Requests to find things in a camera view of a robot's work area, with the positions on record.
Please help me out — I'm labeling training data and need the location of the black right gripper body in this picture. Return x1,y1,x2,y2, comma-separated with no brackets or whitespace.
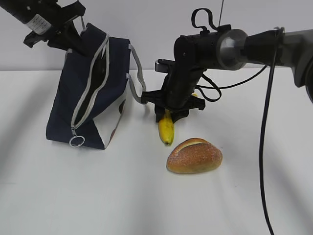
141,64,205,112

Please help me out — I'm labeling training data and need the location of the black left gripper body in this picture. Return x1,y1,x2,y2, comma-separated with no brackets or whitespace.
23,0,86,50

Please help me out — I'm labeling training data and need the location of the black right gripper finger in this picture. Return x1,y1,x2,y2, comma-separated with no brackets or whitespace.
171,110,190,122
155,105,166,122

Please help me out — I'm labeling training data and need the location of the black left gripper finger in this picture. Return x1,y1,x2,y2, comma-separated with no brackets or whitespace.
64,21,89,56

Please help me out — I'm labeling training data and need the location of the yellow banana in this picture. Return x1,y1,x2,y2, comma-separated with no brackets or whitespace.
158,93,199,146

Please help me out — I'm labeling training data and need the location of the brown bread roll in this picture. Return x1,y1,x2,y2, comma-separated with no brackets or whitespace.
166,138,223,174

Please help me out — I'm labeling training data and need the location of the navy blue zipper bag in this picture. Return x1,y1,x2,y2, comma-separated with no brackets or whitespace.
45,23,146,150

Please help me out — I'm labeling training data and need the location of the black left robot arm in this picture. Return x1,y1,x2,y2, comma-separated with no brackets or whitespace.
0,0,88,56

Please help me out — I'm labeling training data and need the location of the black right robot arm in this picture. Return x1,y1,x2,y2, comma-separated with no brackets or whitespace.
141,28,313,120

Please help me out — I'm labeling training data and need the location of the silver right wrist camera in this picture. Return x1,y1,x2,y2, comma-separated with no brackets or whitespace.
155,59,175,74

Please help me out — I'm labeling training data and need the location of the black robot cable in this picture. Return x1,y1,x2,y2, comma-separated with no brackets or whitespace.
191,0,286,235

